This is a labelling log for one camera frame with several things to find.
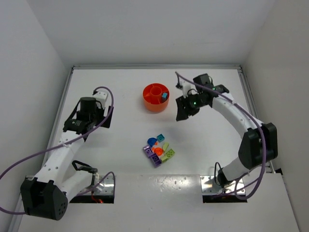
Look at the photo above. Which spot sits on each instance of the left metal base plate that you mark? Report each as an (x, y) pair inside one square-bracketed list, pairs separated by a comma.
[(103, 186)]

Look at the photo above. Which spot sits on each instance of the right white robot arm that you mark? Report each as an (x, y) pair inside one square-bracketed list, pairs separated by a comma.
[(259, 143)]

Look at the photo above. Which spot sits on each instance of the bright green lego brick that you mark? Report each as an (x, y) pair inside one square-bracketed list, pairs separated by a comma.
[(170, 153)]

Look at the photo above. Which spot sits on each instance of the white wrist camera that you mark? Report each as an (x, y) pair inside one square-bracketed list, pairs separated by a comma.
[(184, 87), (101, 96)]

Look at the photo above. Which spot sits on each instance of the aluminium table frame rail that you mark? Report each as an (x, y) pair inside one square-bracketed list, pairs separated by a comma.
[(167, 198)]

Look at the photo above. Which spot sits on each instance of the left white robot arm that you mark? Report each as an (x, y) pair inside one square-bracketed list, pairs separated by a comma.
[(62, 177)]

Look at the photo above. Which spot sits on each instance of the blue half-round lego piece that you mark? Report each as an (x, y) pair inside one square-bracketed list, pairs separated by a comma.
[(151, 141)]

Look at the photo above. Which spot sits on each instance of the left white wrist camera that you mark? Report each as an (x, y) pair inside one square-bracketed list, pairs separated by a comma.
[(101, 96)]

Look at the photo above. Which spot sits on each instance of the long teal lego brick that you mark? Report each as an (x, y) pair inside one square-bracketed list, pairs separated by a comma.
[(164, 96)]

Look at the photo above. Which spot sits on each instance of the orange round lego piece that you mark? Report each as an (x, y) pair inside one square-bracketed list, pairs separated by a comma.
[(159, 151)]

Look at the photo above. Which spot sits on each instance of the purple curved lego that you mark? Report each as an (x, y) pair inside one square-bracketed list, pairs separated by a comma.
[(155, 160), (148, 151)]

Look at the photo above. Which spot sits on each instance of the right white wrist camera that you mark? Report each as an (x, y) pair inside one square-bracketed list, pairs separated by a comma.
[(184, 87)]

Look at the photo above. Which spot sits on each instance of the orange round divided container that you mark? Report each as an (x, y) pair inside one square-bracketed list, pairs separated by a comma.
[(152, 97)]

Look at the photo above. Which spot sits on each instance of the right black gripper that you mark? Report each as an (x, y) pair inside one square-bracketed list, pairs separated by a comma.
[(184, 106)]

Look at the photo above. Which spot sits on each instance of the small teal square lego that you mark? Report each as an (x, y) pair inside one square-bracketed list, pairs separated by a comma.
[(160, 138)]

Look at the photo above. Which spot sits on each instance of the light green sloped lego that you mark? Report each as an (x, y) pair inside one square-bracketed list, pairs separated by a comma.
[(165, 158)]

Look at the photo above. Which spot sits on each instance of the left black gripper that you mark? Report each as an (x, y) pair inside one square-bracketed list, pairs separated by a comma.
[(107, 118)]

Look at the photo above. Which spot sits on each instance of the light green curved lego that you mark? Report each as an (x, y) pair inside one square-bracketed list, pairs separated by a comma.
[(165, 146)]

